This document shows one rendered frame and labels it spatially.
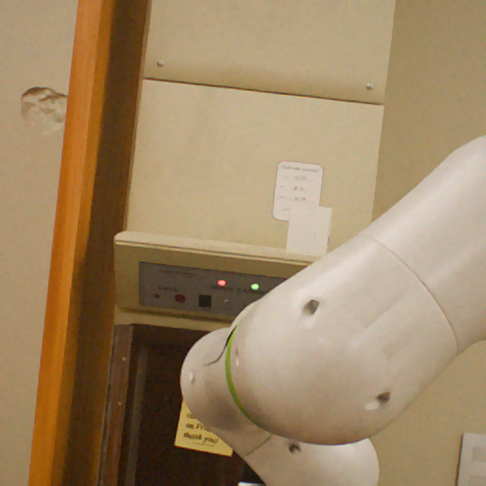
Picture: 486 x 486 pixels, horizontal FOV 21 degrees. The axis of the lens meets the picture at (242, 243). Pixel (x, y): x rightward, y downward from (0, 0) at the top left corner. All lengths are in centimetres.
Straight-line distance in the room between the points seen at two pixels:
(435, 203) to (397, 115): 125
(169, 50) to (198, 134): 12
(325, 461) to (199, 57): 64
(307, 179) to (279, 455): 52
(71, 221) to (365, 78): 43
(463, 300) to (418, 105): 129
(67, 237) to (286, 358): 82
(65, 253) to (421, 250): 83
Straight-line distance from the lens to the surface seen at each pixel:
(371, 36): 171
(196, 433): 172
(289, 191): 169
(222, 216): 169
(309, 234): 161
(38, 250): 216
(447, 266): 86
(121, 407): 172
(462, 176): 90
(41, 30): 217
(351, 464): 128
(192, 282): 163
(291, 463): 128
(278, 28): 170
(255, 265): 159
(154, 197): 170
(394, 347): 85
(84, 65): 163
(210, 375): 117
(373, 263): 86
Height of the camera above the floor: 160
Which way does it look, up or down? 3 degrees down
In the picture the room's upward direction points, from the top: 6 degrees clockwise
